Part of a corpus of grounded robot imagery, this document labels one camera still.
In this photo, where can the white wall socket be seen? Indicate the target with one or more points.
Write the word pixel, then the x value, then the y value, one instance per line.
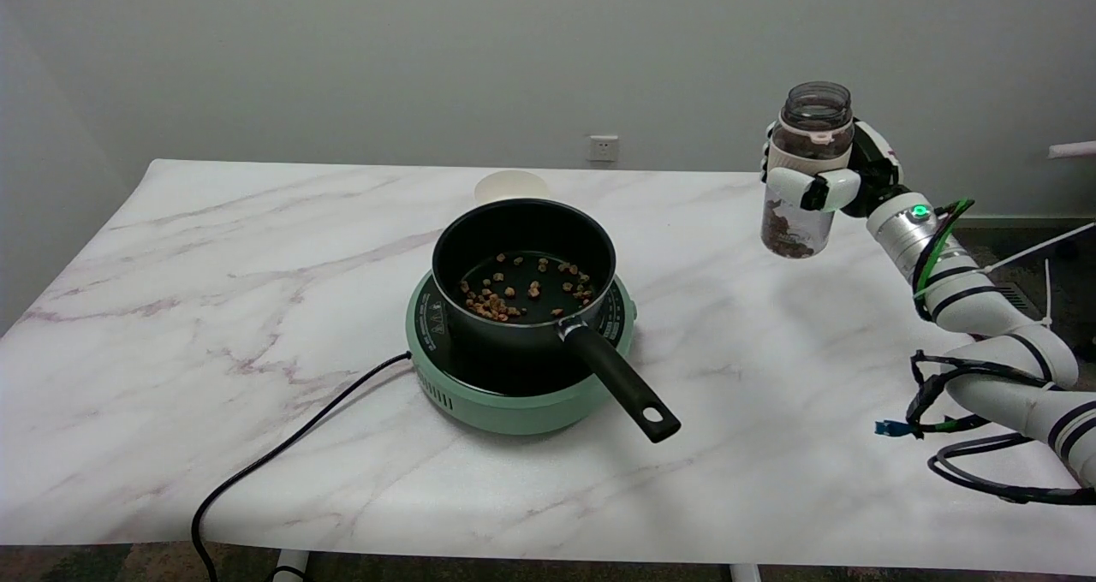
pixel 603 147

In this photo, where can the white zip tie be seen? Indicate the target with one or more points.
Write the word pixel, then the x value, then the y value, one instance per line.
pixel 1027 253

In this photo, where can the green induction cooker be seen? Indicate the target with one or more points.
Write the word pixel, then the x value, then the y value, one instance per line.
pixel 514 411

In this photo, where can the brown nuts pile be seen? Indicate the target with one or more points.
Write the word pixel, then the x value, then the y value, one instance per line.
pixel 492 308

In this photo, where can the floor vent grille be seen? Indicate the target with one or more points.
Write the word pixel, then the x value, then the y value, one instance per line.
pixel 1019 299

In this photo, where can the white table leg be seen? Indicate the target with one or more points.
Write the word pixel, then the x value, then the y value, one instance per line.
pixel 745 573
pixel 291 567

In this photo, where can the clear bottle with nuts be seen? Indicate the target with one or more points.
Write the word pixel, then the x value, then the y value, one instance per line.
pixel 792 231

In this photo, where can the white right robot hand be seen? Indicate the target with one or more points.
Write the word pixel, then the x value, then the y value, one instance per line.
pixel 873 171

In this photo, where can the white round lid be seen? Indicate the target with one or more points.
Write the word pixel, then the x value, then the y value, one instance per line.
pixel 505 187

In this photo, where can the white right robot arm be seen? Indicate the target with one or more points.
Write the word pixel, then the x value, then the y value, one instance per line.
pixel 967 295

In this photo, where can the white horizontal bar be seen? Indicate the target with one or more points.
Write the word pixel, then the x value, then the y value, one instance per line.
pixel 1075 149

